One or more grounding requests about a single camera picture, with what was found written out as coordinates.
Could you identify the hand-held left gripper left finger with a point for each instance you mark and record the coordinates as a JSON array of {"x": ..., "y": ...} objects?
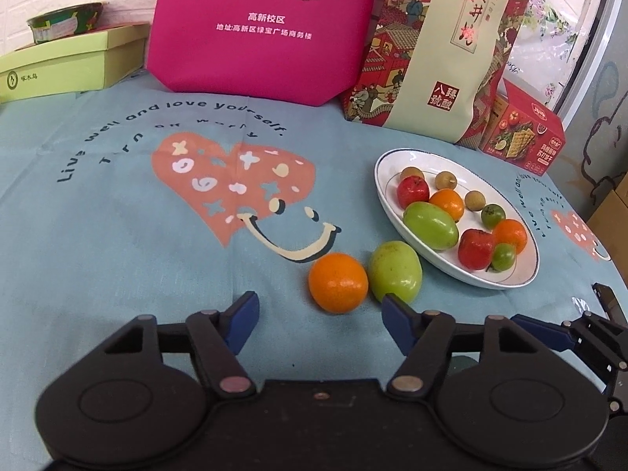
[{"x": 241, "y": 319}]

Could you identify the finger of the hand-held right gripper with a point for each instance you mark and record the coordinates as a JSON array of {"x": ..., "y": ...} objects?
[
  {"x": 608, "y": 301},
  {"x": 544, "y": 333}
]

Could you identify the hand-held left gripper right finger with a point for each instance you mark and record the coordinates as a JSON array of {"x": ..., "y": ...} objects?
[{"x": 398, "y": 321}]

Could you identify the large green jujube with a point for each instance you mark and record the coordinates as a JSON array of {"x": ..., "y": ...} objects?
[
  {"x": 395, "y": 271},
  {"x": 431, "y": 224}
]

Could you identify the orange mandarin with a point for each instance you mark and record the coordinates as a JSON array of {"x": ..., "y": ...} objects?
[
  {"x": 338, "y": 283},
  {"x": 510, "y": 235},
  {"x": 447, "y": 204}
]

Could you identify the small green plum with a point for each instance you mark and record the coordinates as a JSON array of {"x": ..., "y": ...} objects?
[
  {"x": 504, "y": 256},
  {"x": 492, "y": 215}
]

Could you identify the small red apple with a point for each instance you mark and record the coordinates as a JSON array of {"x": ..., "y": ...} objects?
[
  {"x": 476, "y": 249},
  {"x": 413, "y": 193}
]

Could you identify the white plate with blue rim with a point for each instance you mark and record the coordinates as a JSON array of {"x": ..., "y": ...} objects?
[{"x": 392, "y": 179}]

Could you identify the reddish brown longan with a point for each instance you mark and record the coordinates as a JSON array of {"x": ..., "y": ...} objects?
[{"x": 411, "y": 173}]

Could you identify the brown cardboard box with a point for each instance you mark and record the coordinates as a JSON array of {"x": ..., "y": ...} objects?
[{"x": 613, "y": 216}]

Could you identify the teal printed tablecloth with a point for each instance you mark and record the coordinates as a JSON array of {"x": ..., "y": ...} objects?
[{"x": 122, "y": 230}]

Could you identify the red cracker box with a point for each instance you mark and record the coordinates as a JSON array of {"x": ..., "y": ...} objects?
[{"x": 535, "y": 127}]

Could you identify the white floral plastic bag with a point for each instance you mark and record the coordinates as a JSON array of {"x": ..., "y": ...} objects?
[{"x": 549, "y": 59}]

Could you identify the pink tote bag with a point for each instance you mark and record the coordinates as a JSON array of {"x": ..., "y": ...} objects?
[{"x": 255, "y": 59}]

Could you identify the red and green gift bag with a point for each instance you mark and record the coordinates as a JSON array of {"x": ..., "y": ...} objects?
[{"x": 441, "y": 59}]

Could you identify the light green cardboard box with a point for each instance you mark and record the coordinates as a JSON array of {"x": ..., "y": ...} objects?
[{"x": 59, "y": 68}]

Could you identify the green patterned bowl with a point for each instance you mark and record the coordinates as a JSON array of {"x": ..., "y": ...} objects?
[{"x": 64, "y": 27}]

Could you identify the white metal frame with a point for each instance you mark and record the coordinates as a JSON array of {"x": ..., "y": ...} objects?
[{"x": 596, "y": 10}]

